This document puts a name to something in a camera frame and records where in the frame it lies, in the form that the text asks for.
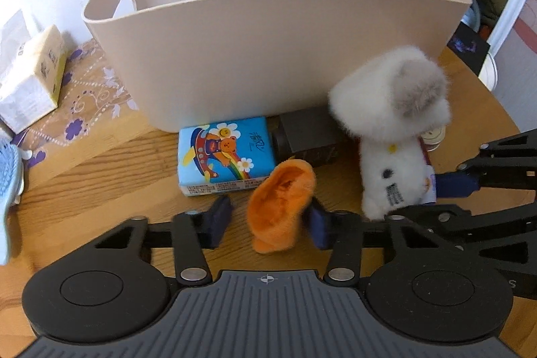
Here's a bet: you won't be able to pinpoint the blue cartoon tissue pack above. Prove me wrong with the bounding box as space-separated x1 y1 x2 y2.
177 115 278 198

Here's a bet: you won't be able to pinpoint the black box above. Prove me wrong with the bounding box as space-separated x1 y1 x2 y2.
271 103 357 168

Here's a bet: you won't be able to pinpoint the orange fuzzy sock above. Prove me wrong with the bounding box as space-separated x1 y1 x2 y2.
247 157 317 256

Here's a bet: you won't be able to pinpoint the yellow sealed tissue pack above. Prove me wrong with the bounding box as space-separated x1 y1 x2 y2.
0 24 68 134

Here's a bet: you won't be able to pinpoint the black tablet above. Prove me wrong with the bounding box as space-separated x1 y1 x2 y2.
447 20 491 75

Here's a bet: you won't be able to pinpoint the small round tin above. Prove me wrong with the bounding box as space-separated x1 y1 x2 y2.
421 125 446 152

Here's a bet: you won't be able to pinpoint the blue hair brush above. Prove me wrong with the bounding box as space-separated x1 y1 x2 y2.
0 129 28 266

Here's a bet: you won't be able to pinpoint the beige plastic basket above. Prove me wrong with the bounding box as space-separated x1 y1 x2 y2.
82 0 473 134

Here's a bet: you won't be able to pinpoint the brown floral table mat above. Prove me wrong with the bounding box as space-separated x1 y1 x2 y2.
10 38 141 180

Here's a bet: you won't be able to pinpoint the wooden desktop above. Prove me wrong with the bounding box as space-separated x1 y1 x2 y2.
0 45 537 358

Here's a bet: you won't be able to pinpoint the light blue headphones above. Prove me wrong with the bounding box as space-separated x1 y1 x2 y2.
461 0 484 32

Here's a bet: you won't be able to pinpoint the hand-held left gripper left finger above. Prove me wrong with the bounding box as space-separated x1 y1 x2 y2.
94 194 236 287

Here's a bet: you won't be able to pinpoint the white fluffy plush toy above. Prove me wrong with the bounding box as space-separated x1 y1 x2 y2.
327 45 453 221

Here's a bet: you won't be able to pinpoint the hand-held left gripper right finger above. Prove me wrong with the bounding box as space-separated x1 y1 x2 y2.
304 202 475 285

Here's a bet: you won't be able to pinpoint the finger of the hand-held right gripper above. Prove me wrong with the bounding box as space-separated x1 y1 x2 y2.
434 129 537 200
386 199 537 249

